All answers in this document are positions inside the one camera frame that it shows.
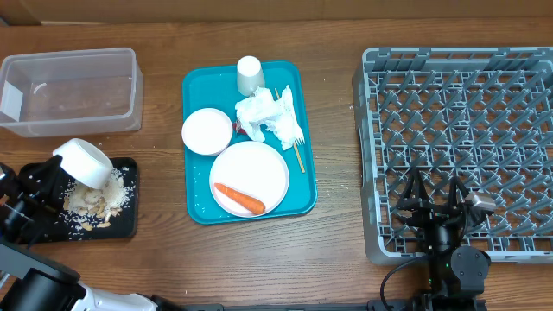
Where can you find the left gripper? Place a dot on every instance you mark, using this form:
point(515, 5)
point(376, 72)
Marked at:
point(43, 180)

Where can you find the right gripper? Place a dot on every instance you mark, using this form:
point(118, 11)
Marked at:
point(429, 211)

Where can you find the white bowl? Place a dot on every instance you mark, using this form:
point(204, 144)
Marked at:
point(207, 132)
point(85, 162)

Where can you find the white round plate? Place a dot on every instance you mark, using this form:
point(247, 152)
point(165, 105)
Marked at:
point(252, 168)

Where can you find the orange carrot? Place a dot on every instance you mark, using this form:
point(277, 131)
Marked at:
point(251, 204)

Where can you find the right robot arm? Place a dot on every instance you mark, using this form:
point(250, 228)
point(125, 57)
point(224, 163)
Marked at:
point(457, 272)

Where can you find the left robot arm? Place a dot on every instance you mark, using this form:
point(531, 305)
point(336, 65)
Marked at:
point(42, 284)

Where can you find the grey dishwasher rack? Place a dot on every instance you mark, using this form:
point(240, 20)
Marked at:
point(483, 115)

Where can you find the black tray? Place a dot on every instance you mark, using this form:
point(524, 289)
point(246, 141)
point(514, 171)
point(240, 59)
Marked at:
point(56, 230)

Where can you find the peanuts and rice pile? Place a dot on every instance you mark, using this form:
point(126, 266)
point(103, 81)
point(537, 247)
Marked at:
point(87, 209)

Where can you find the clear plastic bin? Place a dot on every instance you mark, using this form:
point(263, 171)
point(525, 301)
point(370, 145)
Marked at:
point(72, 93)

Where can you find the teal serving tray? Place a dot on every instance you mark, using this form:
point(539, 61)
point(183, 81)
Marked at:
point(216, 87)

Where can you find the crumpled white napkin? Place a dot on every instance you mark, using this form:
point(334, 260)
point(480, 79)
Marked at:
point(278, 116)

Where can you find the red wrapper scrap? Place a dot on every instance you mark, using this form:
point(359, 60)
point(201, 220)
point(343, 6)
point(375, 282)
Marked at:
point(238, 128)

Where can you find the white paper cup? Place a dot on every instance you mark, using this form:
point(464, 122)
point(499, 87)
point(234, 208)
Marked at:
point(250, 75)

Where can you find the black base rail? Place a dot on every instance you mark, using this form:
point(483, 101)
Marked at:
point(374, 305)

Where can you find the wooden handled fork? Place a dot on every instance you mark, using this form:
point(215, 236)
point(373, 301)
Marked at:
point(295, 145)

